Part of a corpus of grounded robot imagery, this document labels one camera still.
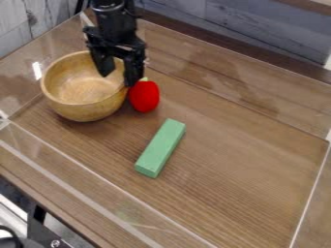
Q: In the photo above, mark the clear acrylic corner bracket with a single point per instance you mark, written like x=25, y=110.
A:
x=85, y=22

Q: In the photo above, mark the wooden bowl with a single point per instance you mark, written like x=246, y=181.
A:
x=79, y=93

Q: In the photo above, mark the red plush strawberry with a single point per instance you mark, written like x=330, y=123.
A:
x=144, y=95

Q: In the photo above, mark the green rectangular block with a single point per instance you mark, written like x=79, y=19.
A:
x=160, y=148

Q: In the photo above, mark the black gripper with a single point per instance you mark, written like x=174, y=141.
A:
x=112, y=34

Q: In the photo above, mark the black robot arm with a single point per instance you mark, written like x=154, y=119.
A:
x=120, y=53

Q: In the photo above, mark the black table leg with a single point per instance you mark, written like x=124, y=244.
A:
x=37, y=232

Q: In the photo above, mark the clear acrylic tray wall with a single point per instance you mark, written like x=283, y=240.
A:
x=111, y=217

